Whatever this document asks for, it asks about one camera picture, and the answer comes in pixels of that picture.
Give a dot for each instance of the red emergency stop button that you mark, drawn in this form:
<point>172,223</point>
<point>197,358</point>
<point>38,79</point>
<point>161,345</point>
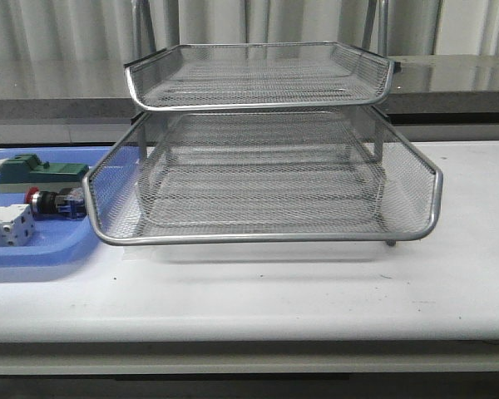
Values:
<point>68,202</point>

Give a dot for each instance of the blue plastic tray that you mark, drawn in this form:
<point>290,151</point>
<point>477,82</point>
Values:
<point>55,240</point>

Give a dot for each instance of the white circuit breaker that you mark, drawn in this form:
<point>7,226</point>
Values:
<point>17,225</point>

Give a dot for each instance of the grey stone counter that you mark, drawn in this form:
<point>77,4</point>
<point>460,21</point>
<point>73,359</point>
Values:
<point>433,98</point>

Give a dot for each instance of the silver rack frame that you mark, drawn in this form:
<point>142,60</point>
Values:
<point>376,26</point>

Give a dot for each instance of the green white switch module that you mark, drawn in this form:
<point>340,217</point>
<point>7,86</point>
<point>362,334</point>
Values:
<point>21,172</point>

